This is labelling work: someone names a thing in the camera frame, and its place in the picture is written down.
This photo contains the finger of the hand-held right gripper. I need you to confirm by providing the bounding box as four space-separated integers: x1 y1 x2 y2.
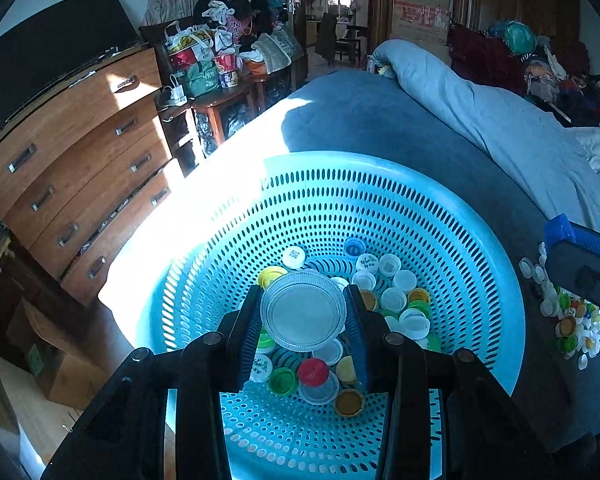
544 214 600 317

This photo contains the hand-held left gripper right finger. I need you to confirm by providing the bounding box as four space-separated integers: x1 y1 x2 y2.
342 284 556 480

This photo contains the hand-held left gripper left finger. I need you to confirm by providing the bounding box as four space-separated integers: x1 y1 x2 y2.
40 284 266 480

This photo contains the pile of mixed bottle caps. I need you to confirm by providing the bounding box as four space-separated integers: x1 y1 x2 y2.
519 242 600 372
247 236 443 418

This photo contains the large clear plastic cap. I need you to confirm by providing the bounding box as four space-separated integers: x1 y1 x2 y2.
260 270 348 353

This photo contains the light blue perforated basket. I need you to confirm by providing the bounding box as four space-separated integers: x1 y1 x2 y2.
97 150 527 480

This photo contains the light blue fleece blanket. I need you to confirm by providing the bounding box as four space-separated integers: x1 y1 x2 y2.
370 39 600 238

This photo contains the brown cardboard box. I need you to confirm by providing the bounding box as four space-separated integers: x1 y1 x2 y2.
5 297 112 411

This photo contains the heap of dark clothes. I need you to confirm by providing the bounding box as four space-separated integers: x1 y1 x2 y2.
447 19 600 131

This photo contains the grey blue bed sheet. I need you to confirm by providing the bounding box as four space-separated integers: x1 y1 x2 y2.
97 70 600 461

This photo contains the dark wooden side cabinet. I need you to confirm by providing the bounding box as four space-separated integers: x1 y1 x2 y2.
140 67 308 176

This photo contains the wooden dresser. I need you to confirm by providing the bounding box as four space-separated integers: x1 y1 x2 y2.
0 45 191 308

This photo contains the small white paper bag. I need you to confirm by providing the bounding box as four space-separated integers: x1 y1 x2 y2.
157 85 188 109

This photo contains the green fabric bag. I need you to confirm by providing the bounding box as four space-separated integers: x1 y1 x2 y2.
182 60 222 99

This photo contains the red printed tub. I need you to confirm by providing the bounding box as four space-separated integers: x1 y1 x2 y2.
215 52 242 89

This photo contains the red printed cardboard box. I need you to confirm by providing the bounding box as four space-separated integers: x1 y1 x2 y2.
390 0 453 47

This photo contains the woven straw basket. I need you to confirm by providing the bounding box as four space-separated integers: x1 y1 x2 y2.
252 27 305 75

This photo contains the printed shopping bag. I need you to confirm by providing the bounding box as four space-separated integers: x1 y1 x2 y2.
166 22 216 70

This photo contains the chair with dark coat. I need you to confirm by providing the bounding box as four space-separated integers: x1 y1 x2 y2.
315 12 368 66

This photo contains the pile of clothes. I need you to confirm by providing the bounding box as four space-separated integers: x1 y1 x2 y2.
192 0 288 61

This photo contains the black flat television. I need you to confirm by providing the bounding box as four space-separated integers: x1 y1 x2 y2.
0 0 141 143

